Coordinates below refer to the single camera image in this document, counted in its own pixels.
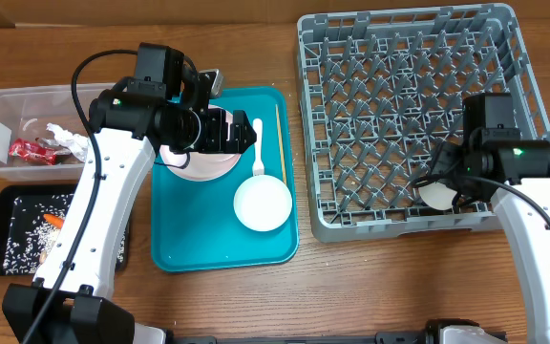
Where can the rice food scraps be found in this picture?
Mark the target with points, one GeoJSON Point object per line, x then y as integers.
{"type": "Point", "coordinates": [31, 235]}

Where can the black plastic tray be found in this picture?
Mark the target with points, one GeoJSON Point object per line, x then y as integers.
{"type": "Point", "coordinates": [7, 196]}

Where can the white tissue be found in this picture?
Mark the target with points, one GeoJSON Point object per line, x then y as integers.
{"type": "Point", "coordinates": [75, 143]}

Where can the orange carrot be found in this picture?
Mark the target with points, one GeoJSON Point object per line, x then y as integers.
{"type": "Point", "coordinates": [54, 220]}

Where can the small white cup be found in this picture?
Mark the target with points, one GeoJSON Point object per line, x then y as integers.
{"type": "Point", "coordinates": [437, 196]}

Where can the teal plastic serving tray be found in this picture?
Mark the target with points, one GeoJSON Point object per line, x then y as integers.
{"type": "Point", "coordinates": [193, 224]}

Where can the large white plate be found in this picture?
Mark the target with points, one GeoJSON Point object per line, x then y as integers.
{"type": "Point", "coordinates": [198, 167]}

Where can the red snack wrapper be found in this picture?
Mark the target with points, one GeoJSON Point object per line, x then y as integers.
{"type": "Point", "coordinates": [33, 152]}

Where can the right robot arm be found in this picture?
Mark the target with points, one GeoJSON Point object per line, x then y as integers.
{"type": "Point", "coordinates": [496, 165]}

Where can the clear plastic waste bin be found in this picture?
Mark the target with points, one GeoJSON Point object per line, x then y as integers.
{"type": "Point", "coordinates": [25, 114]}

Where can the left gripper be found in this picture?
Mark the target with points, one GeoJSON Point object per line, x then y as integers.
{"type": "Point", "coordinates": [217, 139]}

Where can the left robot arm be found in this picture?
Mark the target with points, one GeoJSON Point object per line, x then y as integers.
{"type": "Point", "coordinates": [164, 103]}

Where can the wooden chopstick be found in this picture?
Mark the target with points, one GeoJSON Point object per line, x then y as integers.
{"type": "Point", "coordinates": [281, 146]}

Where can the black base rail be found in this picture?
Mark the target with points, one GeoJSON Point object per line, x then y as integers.
{"type": "Point", "coordinates": [443, 330]}

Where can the white plastic spoon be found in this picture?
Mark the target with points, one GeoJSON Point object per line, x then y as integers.
{"type": "Point", "coordinates": [258, 165]}

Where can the grey plastic dishwasher rack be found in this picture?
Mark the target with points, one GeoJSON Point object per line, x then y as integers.
{"type": "Point", "coordinates": [380, 90]}

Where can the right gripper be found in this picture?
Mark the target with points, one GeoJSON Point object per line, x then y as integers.
{"type": "Point", "coordinates": [442, 157]}

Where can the white saucer plate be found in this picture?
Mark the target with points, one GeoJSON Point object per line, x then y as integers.
{"type": "Point", "coordinates": [262, 203]}

